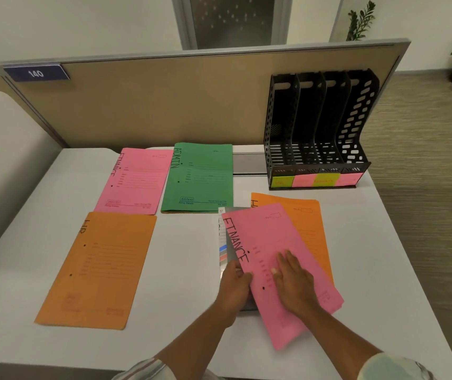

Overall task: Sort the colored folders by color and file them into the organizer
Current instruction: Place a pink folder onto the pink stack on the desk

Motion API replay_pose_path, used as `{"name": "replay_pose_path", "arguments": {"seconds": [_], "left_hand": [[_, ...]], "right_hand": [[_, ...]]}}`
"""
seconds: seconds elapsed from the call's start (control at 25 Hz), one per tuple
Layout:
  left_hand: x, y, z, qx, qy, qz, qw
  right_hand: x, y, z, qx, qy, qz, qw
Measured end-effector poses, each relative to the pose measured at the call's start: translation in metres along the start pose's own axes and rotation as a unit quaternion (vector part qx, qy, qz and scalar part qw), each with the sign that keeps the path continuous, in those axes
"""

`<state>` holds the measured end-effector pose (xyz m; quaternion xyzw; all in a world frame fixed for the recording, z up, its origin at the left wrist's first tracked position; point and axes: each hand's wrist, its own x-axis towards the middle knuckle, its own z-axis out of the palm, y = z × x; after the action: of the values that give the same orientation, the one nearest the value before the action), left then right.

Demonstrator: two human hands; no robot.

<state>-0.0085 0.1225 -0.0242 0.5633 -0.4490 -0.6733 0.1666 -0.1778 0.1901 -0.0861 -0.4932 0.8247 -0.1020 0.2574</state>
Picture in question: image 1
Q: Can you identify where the person's right shirt sleeve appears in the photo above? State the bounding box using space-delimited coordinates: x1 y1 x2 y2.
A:
357 351 439 380

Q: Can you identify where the green folder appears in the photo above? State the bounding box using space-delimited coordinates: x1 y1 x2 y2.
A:
161 142 234 214

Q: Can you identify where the person's right hand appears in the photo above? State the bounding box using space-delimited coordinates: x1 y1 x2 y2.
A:
270 249 321 319

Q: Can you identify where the black perforated file rack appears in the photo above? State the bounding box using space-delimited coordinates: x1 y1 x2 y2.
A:
263 68 381 189

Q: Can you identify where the person's right forearm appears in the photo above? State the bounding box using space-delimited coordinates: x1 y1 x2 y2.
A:
295 304 383 380

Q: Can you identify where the person's left forearm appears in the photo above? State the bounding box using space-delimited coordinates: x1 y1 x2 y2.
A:
155 308 237 378

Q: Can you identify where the grey cable tray cover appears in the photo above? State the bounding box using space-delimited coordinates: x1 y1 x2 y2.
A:
232 151 268 175

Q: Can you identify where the grey folder white spine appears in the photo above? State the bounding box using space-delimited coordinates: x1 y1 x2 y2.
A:
217 206 258 312

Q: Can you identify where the orange folder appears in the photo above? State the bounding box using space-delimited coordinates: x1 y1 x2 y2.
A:
249 192 336 286
34 211 158 331

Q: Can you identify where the dark blue number plate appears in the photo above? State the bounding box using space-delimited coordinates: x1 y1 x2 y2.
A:
3 63 70 83

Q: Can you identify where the pink folder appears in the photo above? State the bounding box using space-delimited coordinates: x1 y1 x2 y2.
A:
221 203 345 352
93 147 174 216

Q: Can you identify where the person's left hand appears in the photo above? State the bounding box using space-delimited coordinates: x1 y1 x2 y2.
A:
215 260 255 327

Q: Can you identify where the pink sticky note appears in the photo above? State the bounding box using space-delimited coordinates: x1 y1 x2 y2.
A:
291 174 318 188
336 172 365 186

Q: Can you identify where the slim leafy green plant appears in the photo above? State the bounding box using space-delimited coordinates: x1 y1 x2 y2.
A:
345 0 376 41

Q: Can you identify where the white curved side panel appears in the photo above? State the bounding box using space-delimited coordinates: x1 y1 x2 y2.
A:
0 90 65 262

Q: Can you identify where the frosted glass door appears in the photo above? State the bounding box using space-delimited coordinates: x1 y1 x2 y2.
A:
170 0 293 51

